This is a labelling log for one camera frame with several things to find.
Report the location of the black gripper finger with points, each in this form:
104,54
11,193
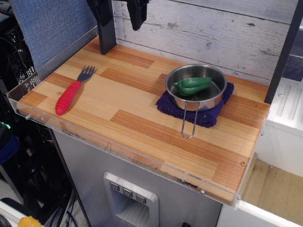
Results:
101,11
138,12

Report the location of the red handled fork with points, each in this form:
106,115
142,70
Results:
66,98

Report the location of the stainless steel pot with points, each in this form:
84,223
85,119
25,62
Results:
200,101

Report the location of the blue fabric panel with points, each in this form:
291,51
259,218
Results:
54,30

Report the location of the green plastic pepper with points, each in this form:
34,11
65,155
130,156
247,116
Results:
190,86

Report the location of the clear acrylic table guard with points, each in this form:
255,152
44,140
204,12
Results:
117,114

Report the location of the purple cloth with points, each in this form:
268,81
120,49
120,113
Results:
206,118

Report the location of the grey ice dispenser panel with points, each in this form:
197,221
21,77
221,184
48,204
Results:
132,205

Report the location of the silver toy fridge front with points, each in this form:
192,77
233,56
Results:
142,186

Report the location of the yellow object at corner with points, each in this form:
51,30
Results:
29,222

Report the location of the dark grey left post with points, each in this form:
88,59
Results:
107,35

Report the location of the dark grey post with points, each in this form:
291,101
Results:
289,40
107,35

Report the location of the dark grey right post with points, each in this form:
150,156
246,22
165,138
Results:
289,40

